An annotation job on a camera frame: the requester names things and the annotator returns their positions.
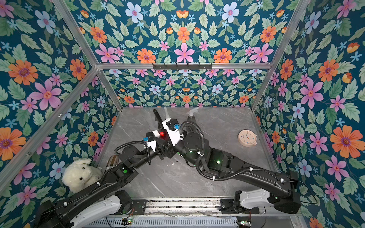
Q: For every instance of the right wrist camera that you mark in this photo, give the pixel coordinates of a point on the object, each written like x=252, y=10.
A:
x=172, y=128

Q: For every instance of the plaid cylinder pouch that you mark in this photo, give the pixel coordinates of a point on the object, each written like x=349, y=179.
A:
x=112, y=162

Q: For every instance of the black hook rail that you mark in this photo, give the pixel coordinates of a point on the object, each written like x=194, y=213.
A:
x=188, y=66

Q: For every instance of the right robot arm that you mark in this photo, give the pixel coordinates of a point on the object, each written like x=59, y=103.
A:
x=277, y=190

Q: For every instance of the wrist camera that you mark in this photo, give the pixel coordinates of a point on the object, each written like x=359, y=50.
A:
x=172, y=128
x=151, y=139

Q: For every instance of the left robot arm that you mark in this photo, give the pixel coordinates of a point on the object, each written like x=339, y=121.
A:
x=105, y=196

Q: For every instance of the red can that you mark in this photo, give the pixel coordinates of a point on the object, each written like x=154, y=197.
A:
x=163, y=135

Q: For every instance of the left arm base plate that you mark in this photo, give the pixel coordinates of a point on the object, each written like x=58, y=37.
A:
x=134, y=207

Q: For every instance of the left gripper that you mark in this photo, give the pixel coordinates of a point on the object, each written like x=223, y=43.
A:
x=159, y=141

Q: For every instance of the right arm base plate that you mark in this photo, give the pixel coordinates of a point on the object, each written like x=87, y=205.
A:
x=233, y=206

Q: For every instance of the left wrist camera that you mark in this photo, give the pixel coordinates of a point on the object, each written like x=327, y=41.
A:
x=151, y=139

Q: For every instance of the pink round clock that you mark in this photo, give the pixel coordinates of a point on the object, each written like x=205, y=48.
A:
x=247, y=138

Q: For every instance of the smoky spray bottle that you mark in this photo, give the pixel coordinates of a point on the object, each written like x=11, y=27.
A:
x=191, y=119

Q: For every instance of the white plush dog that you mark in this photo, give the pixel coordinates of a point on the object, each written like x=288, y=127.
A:
x=80, y=174

